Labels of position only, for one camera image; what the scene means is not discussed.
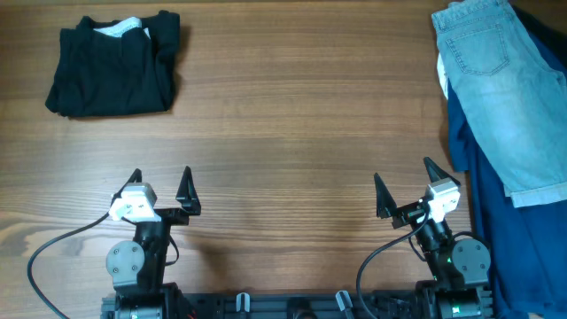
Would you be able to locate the white rail clip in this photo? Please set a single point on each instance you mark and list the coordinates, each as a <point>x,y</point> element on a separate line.
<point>345,304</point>
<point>243,303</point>

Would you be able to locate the folded black garment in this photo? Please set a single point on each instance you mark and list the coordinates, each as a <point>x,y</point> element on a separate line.
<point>116,68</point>

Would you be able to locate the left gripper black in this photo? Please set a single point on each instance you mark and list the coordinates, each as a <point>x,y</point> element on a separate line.
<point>189,198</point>

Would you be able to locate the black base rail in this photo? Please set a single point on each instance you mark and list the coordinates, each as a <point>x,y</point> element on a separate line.
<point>380,304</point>

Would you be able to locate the dark blue shirt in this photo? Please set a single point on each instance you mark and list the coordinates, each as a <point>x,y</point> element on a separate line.
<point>528,242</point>

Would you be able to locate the light blue denim shorts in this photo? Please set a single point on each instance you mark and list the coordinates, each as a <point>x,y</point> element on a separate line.
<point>513,100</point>

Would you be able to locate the white garment under pile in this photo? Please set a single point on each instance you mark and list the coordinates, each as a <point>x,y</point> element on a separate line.
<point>443,81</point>

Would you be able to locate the left white rail clip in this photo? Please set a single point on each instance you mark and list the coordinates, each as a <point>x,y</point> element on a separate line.
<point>243,303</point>

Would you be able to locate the right white rail clip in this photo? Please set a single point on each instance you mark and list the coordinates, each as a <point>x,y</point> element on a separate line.
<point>345,304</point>

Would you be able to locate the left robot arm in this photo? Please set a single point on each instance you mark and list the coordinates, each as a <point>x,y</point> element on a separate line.
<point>137,266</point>

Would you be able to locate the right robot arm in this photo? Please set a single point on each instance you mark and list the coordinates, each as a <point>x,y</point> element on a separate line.
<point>458,262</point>

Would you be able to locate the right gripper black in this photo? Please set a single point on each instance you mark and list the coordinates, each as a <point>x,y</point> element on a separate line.
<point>409,213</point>

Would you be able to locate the black garment top right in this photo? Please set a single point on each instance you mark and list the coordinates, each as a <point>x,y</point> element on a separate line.
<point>550,43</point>

